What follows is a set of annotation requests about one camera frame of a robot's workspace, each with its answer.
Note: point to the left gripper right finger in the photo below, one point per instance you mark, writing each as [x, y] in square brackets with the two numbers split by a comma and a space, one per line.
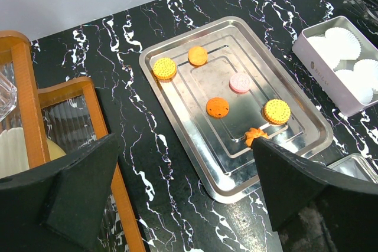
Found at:
[312, 207]

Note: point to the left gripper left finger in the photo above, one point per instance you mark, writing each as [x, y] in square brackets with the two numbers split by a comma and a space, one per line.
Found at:
[59, 205]

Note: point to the yellow sandwich cookie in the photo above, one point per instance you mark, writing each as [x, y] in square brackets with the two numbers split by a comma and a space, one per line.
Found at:
[277, 111]
[164, 68]

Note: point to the orange chocolate chip cookie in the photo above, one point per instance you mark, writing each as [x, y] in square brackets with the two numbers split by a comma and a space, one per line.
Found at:
[217, 107]

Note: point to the pink sandwich cookie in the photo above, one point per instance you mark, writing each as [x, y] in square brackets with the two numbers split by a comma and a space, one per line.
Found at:
[240, 82]

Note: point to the silver tin lid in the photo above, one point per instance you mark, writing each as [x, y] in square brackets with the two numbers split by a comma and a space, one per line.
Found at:
[355, 165]

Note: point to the beige ceramic cup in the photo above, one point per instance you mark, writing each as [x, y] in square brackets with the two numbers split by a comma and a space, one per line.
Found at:
[20, 153]

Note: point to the orange swirl cookie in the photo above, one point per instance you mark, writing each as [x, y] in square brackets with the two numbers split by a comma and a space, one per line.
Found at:
[252, 134]

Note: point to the orange wooden rack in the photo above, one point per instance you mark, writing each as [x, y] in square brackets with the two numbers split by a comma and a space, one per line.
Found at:
[68, 113]

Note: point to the clear glass cup lower shelf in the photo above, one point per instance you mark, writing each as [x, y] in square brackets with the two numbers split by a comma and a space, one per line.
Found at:
[8, 97]

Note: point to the white paper cup front left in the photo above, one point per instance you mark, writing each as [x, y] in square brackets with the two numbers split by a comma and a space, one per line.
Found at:
[354, 82]

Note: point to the white paper cup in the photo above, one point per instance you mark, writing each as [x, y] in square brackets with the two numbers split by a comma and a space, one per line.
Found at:
[354, 82]
[367, 68]
[323, 47]
[345, 44]

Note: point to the white paper cup front right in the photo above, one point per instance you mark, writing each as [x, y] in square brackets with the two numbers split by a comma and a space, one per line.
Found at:
[367, 68]

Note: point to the steel baking tray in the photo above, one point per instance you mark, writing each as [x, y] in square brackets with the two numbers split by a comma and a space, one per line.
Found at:
[216, 146]

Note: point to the white paper cup back left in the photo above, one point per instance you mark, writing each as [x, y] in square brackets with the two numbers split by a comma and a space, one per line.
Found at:
[323, 47]

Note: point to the white paper cup back right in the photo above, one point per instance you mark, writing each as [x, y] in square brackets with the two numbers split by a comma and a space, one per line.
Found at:
[345, 44]

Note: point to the tan round cookie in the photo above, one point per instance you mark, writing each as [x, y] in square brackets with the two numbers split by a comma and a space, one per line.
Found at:
[197, 56]

